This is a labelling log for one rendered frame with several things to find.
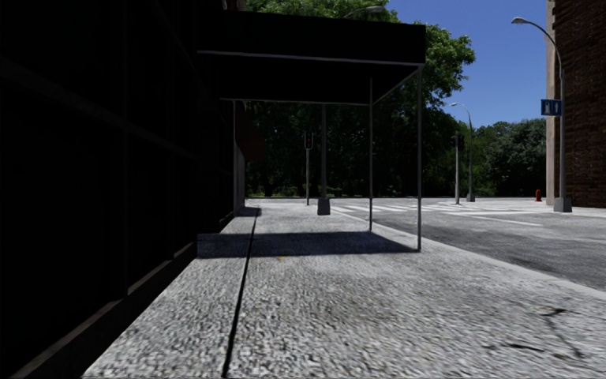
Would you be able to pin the traffic light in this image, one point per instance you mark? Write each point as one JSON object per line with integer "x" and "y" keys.
{"x": 308, "y": 142}
{"x": 457, "y": 161}

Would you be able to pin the grey street lamp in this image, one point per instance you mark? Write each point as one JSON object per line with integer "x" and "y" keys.
{"x": 469, "y": 156}
{"x": 562, "y": 156}

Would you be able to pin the dark building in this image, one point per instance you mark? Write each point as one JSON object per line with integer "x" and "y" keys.
{"x": 104, "y": 156}

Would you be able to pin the red fire hydrant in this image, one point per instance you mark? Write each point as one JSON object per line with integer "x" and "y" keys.
{"x": 538, "y": 195}

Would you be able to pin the red brick building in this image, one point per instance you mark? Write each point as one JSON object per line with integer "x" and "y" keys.
{"x": 582, "y": 104}

